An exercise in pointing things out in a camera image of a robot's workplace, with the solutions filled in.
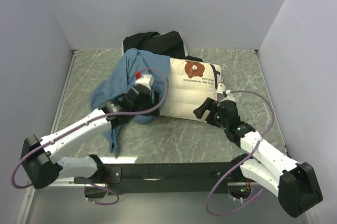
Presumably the blue fabric pillowcase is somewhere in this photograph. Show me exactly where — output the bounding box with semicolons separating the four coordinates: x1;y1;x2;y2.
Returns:
89;48;171;153

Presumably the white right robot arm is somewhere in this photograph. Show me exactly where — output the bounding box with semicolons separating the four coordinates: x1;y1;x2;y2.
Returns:
193;96;323;218

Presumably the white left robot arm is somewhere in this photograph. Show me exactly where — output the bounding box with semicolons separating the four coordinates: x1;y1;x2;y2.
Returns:
20;84;163;189

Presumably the black cloth in basket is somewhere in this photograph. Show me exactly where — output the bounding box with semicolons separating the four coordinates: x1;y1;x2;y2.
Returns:
122;31;203;62

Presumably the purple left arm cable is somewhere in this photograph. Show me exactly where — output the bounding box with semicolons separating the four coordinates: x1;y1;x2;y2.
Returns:
10;67;169;206

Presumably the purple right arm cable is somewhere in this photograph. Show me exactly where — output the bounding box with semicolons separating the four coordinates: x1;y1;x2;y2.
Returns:
205;89;275;217

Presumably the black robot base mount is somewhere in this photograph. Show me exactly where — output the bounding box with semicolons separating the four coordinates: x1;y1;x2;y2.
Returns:
90;162;234;195

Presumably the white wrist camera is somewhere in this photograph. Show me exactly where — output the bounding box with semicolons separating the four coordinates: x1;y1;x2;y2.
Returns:
135;71;154;91
222;90;236;102

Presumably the aluminium frame rail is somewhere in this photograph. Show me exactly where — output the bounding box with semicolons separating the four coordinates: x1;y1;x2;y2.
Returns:
15;49;316;224

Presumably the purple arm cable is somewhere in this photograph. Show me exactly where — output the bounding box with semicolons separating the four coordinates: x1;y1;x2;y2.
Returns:
205;89;275;217
10;67;169;206

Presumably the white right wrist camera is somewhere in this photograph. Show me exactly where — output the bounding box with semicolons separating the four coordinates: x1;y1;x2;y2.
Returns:
222;90;236;102

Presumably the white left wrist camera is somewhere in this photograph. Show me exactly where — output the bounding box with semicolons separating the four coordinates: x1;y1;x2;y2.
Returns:
135;71;154;91

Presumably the cream white pillow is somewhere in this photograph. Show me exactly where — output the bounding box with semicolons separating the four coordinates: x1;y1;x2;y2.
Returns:
160;59;224;121

